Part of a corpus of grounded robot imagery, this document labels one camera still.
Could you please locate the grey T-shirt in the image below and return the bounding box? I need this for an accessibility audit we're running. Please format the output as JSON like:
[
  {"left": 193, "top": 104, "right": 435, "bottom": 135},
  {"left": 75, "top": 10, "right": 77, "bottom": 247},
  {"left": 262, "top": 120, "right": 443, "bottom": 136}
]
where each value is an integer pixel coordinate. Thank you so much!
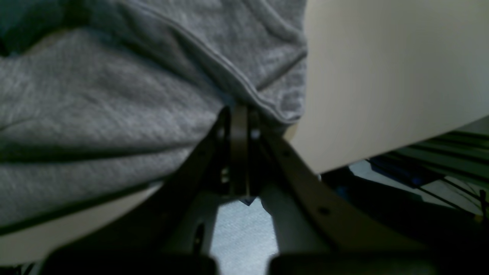
[{"left": 0, "top": 0, "right": 308, "bottom": 234}]

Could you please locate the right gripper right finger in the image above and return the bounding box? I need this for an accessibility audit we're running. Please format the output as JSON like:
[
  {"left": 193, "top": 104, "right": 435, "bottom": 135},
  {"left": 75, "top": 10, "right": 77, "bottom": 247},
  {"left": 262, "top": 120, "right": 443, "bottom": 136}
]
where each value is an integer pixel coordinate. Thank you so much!
[{"left": 248, "top": 111, "right": 488, "bottom": 275}]

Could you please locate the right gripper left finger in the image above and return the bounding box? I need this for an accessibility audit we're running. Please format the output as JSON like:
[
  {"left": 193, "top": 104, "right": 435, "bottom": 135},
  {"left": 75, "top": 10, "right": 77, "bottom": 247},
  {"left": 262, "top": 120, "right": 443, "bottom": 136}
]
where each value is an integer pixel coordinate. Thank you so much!
[{"left": 40, "top": 107, "right": 231, "bottom": 275}]

